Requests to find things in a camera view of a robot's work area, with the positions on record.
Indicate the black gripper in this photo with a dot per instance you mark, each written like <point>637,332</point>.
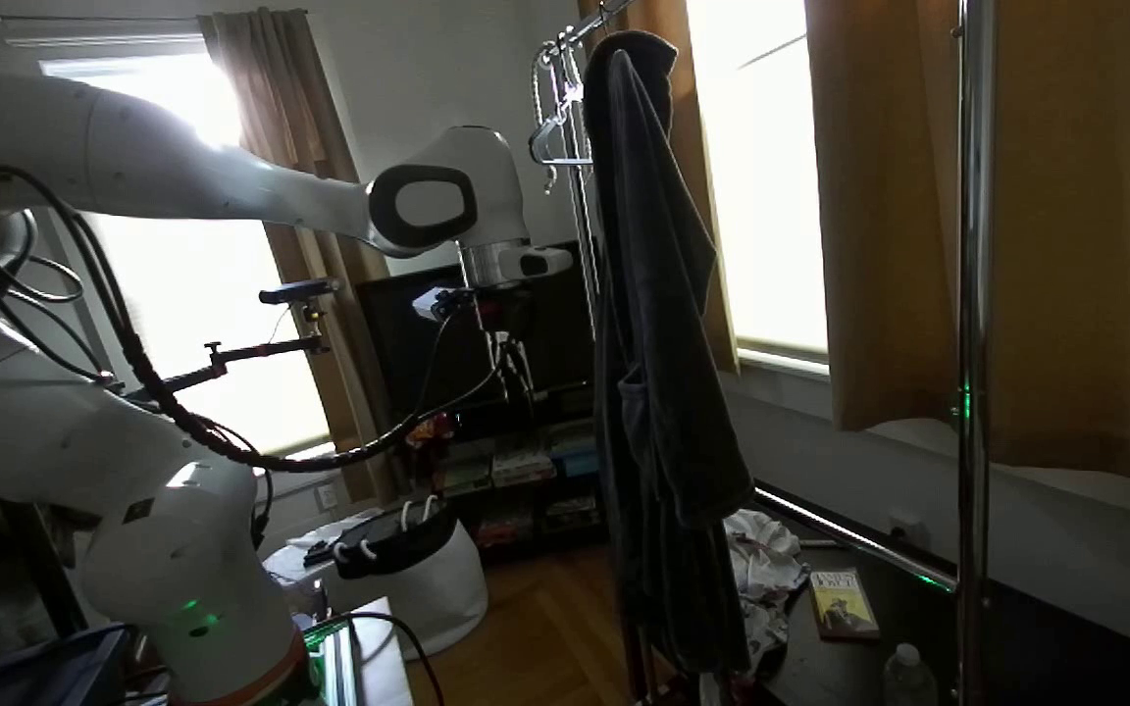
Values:
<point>491,313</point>

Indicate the white plastic basket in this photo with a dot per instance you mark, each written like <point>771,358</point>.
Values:
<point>569,164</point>

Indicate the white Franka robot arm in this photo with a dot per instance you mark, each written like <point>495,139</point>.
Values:
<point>136,141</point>

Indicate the dark hanging bathrobe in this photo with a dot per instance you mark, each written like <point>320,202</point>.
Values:
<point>655,326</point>

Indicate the chrome metal clothes rack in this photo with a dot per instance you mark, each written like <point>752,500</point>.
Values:
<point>975,260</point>

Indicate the red decoration on stand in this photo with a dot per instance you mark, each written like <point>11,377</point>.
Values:
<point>433,445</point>

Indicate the black flat screen television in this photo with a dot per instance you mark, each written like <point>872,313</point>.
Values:
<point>395,353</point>

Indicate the dark television stand with books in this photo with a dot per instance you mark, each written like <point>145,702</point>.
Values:
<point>527,511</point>

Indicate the black item with white stripes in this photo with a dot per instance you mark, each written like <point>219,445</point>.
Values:
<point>391,541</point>

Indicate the white fabric bin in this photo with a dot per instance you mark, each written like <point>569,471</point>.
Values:
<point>440,594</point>

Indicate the white crumpled cloth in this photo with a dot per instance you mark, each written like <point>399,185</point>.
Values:
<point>764,561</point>

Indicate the bright window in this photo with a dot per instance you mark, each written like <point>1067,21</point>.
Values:
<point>764,171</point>
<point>197,300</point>

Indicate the brown window curtain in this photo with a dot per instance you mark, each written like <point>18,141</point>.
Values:
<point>278,92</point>

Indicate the yellow covered book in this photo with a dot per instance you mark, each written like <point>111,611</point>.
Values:
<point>842,604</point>

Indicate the clear plastic bottle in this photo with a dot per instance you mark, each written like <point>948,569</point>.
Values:
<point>909,675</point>

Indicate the dark blue bin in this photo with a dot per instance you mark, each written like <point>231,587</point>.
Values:
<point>40,671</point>

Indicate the white wall outlet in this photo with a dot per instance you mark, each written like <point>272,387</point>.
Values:
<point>325,496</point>

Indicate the black stereo camera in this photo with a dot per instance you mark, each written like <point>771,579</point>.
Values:
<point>297,292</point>

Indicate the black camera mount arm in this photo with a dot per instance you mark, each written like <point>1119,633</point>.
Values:
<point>264,352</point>

